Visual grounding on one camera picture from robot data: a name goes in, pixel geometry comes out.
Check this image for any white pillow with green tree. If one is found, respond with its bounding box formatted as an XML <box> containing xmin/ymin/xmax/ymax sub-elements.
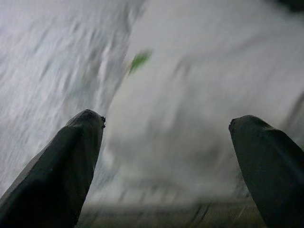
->
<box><xmin>90</xmin><ymin>0</ymin><xmax>304</xmax><ymax>205</ymax></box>

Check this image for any grey quilted mattress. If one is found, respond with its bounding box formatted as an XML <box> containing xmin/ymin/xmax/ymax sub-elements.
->
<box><xmin>0</xmin><ymin>0</ymin><xmax>262</xmax><ymax>228</ymax></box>

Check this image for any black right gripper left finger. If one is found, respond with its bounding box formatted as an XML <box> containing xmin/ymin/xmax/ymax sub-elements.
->
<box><xmin>0</xmin><ymin>109</ymin><xmax>107</xmax><ymax>228</ymax></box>

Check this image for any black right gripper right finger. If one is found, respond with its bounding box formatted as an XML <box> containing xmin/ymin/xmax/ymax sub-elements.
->
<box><xmin>228</xmin><ymin>115</ymin><xmax>304</xmax><ymax>228</ymax></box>

